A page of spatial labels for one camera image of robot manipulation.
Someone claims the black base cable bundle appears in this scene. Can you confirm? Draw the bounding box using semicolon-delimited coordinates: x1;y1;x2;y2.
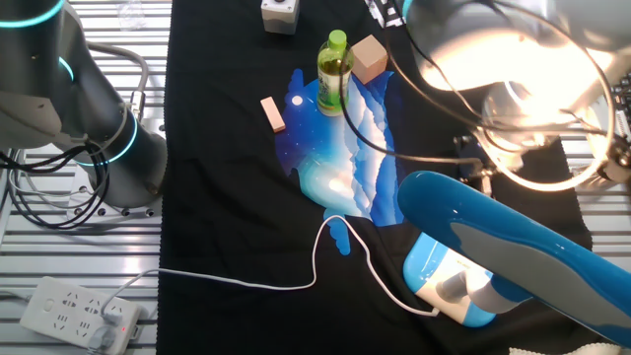
0;142;112;232

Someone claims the black cloth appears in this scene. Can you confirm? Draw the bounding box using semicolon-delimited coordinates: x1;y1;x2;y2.
156;0;596;355

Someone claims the blue white desk lamp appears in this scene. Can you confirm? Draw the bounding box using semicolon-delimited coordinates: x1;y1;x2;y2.
396;170;631;347

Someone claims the thick grey robot cable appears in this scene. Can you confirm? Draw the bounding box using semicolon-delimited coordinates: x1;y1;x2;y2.
86;41;150;124

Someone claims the white box green button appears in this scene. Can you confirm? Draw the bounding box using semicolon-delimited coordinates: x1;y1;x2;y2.
259;0;301;36

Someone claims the black white marker board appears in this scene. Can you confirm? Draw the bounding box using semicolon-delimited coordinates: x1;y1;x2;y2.
363;0;408;29

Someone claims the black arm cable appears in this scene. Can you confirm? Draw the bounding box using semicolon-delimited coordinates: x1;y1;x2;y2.
337;0;631;193

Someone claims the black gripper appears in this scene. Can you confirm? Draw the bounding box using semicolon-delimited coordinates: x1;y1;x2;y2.
453;133;495;179

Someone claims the grey power plug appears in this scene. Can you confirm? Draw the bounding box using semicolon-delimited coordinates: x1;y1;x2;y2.
87;324;119;355

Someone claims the wooden cube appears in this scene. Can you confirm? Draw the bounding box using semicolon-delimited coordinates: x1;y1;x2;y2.
349;34;390;86

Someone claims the flat wooden block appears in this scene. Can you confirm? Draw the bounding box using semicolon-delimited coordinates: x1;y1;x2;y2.
259;96;287;134

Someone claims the green tea bottle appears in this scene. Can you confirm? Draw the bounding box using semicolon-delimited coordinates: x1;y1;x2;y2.
315;29;355;118

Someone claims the white power strip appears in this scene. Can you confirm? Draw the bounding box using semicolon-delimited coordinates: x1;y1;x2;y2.
19;275;144;355

